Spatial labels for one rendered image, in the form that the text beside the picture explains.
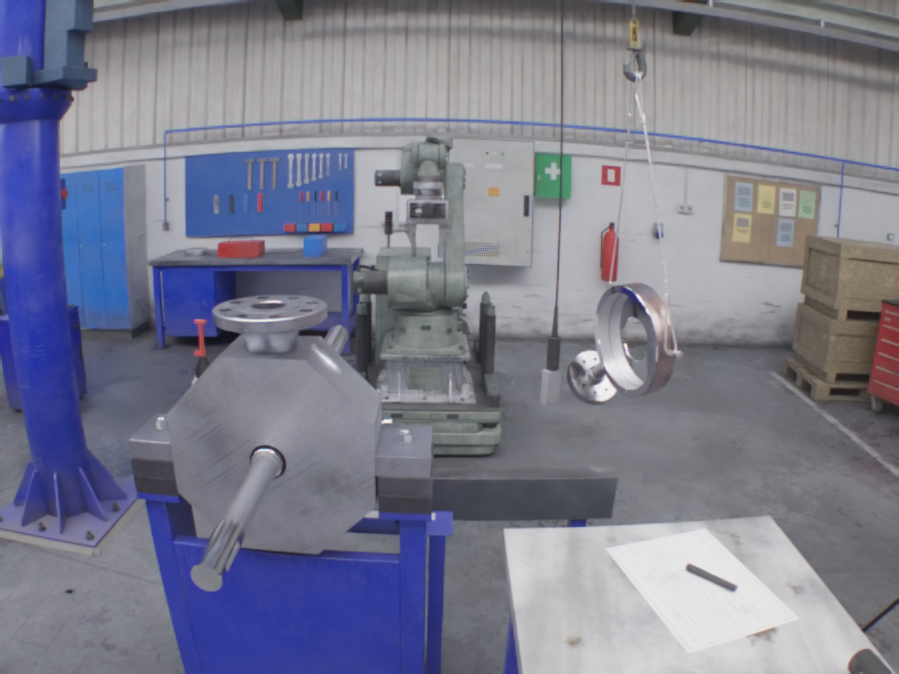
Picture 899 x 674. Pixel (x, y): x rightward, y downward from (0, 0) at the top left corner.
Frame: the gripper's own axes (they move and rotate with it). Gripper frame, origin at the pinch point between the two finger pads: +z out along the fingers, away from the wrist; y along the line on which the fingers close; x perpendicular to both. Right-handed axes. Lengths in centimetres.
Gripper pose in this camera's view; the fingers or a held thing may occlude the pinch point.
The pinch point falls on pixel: (427, 250)
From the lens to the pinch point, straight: 380.9
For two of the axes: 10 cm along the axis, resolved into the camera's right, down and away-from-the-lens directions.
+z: -0.2, 9.6, 2.7
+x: 0.0, 2.7, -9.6
